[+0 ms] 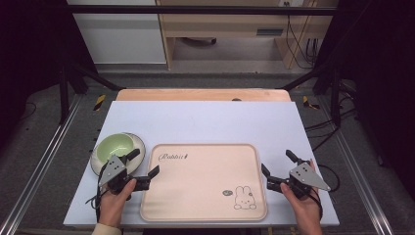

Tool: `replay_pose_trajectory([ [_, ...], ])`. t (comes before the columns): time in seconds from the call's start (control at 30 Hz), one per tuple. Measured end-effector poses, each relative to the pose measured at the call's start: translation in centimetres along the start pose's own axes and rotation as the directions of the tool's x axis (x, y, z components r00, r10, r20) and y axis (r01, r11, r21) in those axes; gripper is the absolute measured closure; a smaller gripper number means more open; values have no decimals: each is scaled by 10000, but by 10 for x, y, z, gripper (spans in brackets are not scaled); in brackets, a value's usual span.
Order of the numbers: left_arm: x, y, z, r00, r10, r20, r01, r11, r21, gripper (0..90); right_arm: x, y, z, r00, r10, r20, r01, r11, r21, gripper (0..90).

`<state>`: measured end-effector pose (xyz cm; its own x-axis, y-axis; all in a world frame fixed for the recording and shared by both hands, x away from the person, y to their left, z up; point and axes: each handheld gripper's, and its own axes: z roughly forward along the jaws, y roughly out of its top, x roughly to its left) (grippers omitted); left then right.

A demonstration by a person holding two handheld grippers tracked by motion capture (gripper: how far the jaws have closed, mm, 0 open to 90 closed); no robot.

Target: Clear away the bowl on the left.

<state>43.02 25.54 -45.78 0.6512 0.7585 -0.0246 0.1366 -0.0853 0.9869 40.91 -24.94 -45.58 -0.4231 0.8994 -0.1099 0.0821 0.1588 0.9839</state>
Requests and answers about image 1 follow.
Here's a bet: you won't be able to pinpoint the person's left hand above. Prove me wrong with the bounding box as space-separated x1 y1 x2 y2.
97 178 138 228

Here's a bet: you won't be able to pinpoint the yellow black tape strip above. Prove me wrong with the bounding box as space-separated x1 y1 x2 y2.
301 95 321 111
93 94 108 113

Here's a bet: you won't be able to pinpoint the wooden table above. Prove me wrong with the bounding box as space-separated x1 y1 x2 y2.
115 88 293 103

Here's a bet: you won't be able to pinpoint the black curtain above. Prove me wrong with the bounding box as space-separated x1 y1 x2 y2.
321 0 415 194
0 0 99 148

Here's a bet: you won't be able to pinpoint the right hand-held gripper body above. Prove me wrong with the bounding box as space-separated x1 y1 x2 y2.
266 160 332 200

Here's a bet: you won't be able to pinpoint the black metal stand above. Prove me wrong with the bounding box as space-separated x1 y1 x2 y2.
279 60 344 129
58 60 126 125

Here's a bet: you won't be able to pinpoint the person's right hand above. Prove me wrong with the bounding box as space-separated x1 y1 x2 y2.
280 182 324 229

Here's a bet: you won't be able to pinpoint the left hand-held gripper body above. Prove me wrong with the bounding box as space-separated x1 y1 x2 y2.
98 154 152 197

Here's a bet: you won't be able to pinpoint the light green bowl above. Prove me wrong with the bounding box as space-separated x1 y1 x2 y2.
89 131 147 177

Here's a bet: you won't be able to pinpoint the black hanging cables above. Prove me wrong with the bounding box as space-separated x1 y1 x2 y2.
284 1 320 71

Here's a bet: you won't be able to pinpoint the aluminium floor rail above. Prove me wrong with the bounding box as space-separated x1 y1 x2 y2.
0 93 83 235
316 97 396 235

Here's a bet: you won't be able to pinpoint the black horizontal frame bar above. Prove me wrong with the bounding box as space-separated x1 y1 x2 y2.
64 4 338 16

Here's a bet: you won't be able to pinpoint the hand-held gripper cable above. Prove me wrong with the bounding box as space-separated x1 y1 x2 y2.
308 164 342 223
84 162 110 223

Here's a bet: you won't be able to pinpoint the pink tray with rabbit print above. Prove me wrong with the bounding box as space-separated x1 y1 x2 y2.
139 143 269 223

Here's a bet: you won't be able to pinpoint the white cabinet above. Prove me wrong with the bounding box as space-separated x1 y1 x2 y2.
66 0 167 65

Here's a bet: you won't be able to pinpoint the white table board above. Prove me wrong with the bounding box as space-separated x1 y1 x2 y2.
63 100 341 229

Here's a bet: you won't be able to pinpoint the light wooden desk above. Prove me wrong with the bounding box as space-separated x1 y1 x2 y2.
156 0 339 71

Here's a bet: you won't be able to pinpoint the left hand-held gripper cable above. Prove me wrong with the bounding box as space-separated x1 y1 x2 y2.
84 162 110 223

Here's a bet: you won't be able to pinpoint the right hand-held gripper cable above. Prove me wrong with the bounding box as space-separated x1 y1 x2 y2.
308 164 342 223

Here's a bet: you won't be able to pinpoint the grey desk label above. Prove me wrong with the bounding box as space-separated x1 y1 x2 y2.
255 28 285 37

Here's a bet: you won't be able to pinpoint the black floor cables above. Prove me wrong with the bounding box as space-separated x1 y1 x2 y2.
303 81 358 153

